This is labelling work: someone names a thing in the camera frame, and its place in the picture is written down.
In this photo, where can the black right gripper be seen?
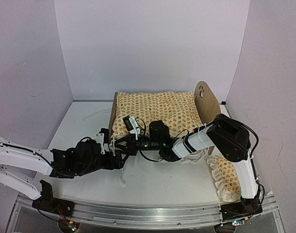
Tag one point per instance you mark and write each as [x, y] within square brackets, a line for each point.
[128, 140]

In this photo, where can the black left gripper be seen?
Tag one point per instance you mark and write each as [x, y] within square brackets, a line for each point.
[118, 164]

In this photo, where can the duck print ruffled cushion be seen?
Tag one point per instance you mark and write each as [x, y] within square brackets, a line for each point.
[175, 110]

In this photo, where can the wooden pet bed frame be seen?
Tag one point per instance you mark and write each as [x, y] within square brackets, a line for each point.
[205, 101]

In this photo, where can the small duck print pillow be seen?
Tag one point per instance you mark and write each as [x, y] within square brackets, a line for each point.
[225, 178]

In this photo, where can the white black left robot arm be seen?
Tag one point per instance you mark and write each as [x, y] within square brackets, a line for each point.
[86, 157]

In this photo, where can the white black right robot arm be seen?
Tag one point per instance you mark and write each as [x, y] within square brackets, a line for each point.
[229, 136]

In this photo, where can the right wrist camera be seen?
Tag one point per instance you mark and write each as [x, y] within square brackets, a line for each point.
[133, 127]

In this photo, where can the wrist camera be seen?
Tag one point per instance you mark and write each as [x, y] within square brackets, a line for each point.
[133, 127]
[102, 137]

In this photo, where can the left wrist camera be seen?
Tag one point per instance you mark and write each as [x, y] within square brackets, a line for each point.
[102, 137]

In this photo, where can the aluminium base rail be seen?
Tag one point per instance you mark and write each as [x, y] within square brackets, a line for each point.
[25, 217]

